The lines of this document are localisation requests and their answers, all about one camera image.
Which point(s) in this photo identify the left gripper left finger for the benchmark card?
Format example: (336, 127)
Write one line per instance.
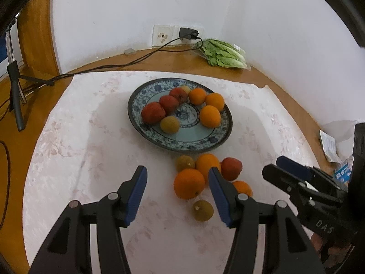
(66, 249)

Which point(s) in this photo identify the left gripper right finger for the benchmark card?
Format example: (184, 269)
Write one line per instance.
(287, 246)

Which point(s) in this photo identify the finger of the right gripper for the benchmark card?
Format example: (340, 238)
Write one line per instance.
(314, 176)
(288, 183)

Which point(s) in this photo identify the dark red apple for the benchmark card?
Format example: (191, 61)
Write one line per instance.
(231, 168)

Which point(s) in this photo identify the yellow-green fruit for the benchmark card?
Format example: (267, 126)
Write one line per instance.
(185, 88)
(170, 125)
(202, 210)

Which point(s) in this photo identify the oval orange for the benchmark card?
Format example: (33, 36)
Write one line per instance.
(205, 162)

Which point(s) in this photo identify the small orange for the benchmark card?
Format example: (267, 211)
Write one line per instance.
(210, 117)

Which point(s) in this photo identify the large orange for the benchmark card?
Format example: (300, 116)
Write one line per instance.
(188, 184)
(197, 96)

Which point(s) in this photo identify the small orange edge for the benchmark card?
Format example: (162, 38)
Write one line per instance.
(215, 100)

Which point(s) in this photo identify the green-brown fruit pile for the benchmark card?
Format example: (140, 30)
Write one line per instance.
(184, 162)

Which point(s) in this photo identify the large front orange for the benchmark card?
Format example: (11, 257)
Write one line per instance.
(197, 96)

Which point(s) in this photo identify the red apple pile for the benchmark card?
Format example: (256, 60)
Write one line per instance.
(153, 113)
(179, 94)

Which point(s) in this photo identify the red apple with stem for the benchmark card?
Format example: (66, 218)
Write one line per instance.
(169, 104)

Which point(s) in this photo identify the person's right hand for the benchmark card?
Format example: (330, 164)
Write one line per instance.
(336, 255)

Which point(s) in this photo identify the blue white tissue pack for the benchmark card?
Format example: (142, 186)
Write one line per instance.
(343, 171)

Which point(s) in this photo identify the white paper packet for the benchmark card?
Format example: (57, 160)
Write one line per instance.
(329, 147)

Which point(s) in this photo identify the white floral tablecloth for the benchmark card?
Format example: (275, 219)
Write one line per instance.
(88, 147)

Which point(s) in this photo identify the blue patterned ceramic plate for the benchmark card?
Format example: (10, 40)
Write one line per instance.
(192, 136)

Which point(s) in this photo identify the bagged green lettuce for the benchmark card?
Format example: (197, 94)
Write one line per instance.
(223, 54)

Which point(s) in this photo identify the black tripod stand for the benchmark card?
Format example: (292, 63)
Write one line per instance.
(16, 92)

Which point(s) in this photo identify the black power adapter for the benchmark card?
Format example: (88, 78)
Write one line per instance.
(188, 33)

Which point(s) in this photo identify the small grey block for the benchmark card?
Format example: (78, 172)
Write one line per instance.
(129, 51)

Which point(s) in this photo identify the white wall socket panel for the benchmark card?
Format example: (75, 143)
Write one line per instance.
(165, 33)

